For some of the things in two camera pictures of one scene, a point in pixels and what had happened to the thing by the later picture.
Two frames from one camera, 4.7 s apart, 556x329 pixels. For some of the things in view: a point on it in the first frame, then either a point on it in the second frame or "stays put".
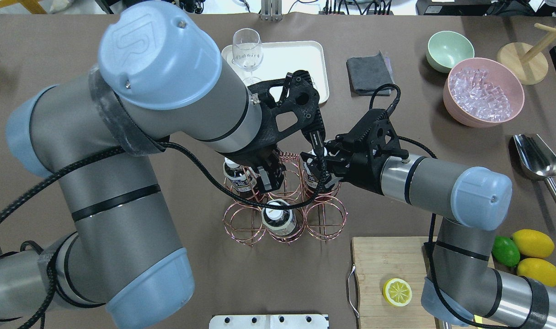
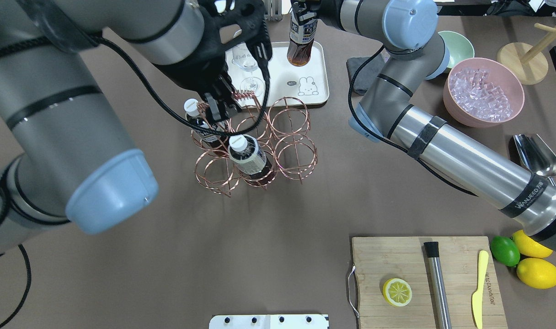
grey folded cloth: x=367 y=73 stays put
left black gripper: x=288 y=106 -> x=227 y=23
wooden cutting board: x=378 y=260 stays put
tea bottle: x=312 y=180 -> x=301 y=40
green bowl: x=446 y=49 stays put
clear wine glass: x=248 y=52 stays put
